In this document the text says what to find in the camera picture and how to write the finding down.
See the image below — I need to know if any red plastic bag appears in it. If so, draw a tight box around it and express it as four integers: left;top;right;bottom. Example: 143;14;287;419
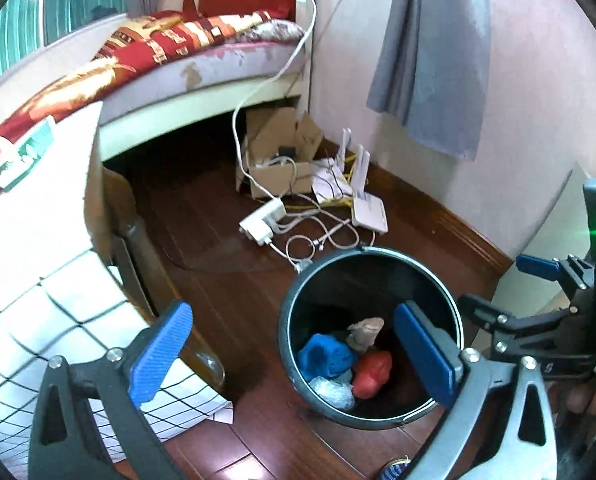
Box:
351;349;392;400

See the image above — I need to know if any brown paper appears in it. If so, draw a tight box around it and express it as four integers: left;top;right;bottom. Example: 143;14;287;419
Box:
346;318;385;354

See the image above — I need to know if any clear plastic bag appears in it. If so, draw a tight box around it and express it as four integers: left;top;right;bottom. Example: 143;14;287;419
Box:
309;370;356;412

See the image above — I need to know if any blue cloth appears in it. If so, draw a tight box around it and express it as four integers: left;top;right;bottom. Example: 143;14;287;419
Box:
296;334;359;382

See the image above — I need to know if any black trash bucket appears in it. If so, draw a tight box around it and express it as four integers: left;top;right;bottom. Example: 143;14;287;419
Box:
277;247;464;430

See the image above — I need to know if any person's right hand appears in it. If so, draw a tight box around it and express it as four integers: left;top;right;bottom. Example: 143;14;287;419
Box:
548;377;596;431

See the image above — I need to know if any checkered white tablecloth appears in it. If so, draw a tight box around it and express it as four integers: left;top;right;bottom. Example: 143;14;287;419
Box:
0;103;233;479

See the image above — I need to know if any white wifi router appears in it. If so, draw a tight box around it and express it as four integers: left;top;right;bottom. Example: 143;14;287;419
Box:
350;145;388;234

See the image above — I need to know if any white power strip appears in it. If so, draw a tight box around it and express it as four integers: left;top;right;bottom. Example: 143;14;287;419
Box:
238;197;286;246

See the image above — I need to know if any grey hanging towel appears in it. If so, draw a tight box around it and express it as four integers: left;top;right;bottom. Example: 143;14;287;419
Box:
366;0;491;160

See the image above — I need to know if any green white carton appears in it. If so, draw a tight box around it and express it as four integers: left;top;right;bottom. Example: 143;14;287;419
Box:
0;116;56;194

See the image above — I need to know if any cardboard box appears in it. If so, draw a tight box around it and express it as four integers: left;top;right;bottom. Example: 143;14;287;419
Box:
235;107;324;200

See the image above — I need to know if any bed with grey mattress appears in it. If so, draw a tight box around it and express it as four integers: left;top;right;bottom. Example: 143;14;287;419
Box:
98;20;304;162

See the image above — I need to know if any red yellow patterned blanket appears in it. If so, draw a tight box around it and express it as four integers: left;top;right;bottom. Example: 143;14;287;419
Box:
0;10;284;143

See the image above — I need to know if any wooden table frame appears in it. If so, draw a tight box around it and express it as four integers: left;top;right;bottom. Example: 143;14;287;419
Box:
87;119;227;391

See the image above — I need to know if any white charging cable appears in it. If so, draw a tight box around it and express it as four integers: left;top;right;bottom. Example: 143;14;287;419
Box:
230;0;320;201

